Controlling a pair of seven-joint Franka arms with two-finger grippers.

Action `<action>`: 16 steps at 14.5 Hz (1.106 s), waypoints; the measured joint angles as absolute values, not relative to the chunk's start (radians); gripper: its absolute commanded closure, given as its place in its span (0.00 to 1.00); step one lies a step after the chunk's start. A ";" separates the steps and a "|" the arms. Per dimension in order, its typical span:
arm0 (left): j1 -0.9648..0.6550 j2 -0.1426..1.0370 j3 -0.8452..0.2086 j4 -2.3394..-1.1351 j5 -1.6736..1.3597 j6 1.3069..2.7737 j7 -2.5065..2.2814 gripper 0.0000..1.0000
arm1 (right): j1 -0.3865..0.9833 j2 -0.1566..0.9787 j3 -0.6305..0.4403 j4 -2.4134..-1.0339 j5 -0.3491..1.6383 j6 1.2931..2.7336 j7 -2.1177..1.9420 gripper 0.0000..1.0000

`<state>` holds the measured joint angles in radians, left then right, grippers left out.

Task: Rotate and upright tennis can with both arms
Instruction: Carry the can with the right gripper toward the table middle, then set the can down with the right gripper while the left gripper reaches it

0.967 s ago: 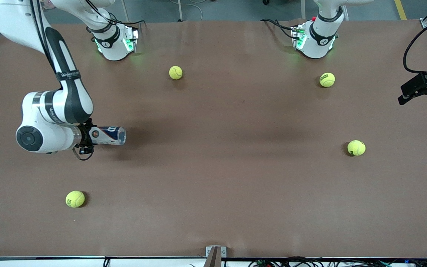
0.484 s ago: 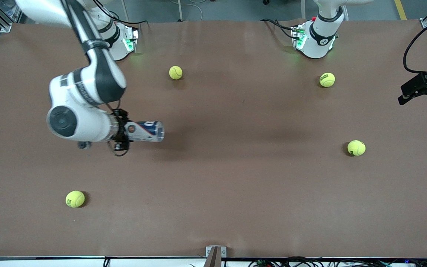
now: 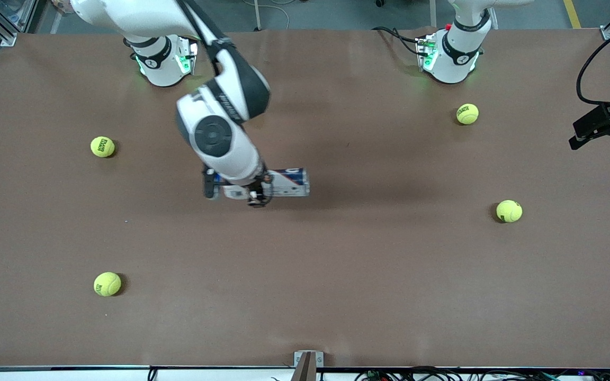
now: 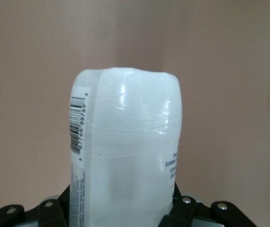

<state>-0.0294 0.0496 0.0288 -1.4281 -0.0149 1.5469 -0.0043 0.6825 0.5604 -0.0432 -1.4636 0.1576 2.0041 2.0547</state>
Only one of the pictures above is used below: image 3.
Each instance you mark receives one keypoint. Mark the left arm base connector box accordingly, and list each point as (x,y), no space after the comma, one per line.
(428,58)

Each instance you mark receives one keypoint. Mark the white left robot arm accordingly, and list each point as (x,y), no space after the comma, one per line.
(456,58)

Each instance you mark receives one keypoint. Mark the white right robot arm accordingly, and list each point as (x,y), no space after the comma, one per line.
(215,135)

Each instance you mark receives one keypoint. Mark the yellow tennis ball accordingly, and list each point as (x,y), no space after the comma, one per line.
(509,211)
(102,146)
(467,114)
(107,284)

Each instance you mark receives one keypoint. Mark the grey table leg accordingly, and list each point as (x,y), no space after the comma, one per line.
(257,16)
(433,13)

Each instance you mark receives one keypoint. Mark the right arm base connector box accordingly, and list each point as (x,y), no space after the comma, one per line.
(184,62)

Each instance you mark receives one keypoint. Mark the white blue tennis ball can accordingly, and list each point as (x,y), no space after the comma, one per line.
(289,182)

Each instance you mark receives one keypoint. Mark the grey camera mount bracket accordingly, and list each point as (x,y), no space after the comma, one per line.
(308,365)

